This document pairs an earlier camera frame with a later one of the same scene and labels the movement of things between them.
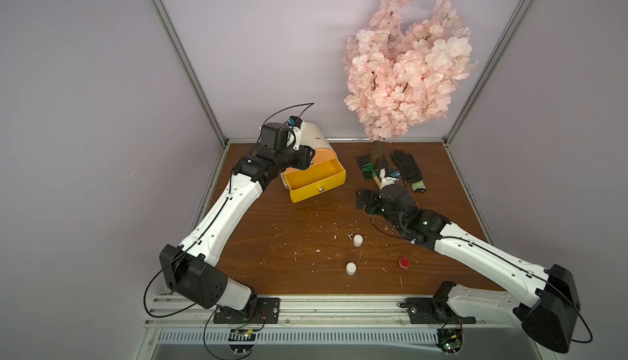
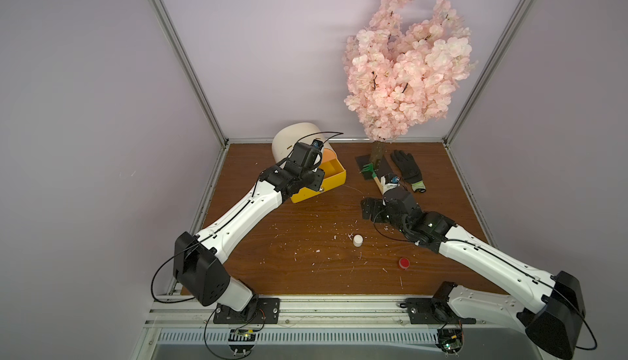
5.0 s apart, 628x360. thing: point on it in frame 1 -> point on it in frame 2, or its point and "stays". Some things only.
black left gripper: (302, 155) -> (318, 175)
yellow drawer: (315, 180) stays
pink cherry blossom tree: (401, 71) stays
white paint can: (357, 240) stays
